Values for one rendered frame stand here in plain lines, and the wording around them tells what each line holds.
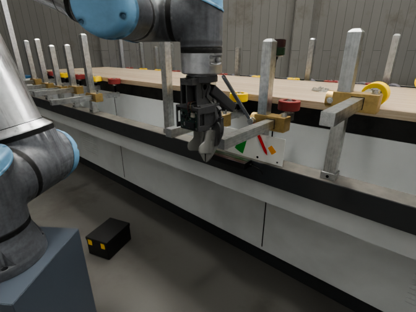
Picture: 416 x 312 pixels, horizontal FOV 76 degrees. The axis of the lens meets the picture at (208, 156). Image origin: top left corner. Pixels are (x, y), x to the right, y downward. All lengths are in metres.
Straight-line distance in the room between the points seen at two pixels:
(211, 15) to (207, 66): 0.09
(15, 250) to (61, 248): 0.11
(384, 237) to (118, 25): 0.89
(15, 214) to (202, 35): 0.57
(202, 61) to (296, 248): 1.05
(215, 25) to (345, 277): 1.14
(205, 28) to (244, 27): 4.62
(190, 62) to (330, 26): 4.93
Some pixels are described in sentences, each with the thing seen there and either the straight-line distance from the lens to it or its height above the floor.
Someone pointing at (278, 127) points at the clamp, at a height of 0.84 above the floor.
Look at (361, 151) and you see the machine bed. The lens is 1.10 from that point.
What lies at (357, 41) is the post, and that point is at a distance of 0.84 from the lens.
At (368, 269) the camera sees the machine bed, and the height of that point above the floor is 0.27.
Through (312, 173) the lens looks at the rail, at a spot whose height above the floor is 0.70.
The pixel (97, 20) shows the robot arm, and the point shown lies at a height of 1.12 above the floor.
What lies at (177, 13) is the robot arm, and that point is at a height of 1.14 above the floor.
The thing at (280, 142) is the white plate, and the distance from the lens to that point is 0.94.
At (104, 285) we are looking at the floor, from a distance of 1.54.
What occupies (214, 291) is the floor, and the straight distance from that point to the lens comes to 1.43.
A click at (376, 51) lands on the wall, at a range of 5.73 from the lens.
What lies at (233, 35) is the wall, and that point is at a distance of 5.17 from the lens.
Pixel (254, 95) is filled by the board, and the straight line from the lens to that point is 1.20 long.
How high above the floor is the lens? 1.08
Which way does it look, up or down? 22 degrees down
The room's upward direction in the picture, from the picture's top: straight up
